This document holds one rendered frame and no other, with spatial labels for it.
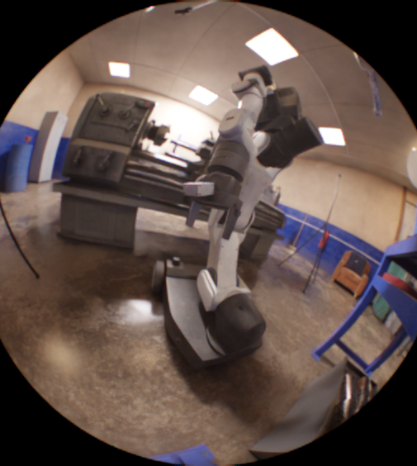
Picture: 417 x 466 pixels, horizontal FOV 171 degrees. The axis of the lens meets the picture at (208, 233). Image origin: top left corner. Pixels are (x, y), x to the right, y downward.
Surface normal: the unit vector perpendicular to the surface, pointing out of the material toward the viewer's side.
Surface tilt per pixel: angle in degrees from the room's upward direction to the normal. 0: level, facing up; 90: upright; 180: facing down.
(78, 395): 0
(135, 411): 0
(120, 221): 90
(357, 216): 90
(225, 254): 59
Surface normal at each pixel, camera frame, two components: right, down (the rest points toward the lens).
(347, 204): -0.83, -0.15
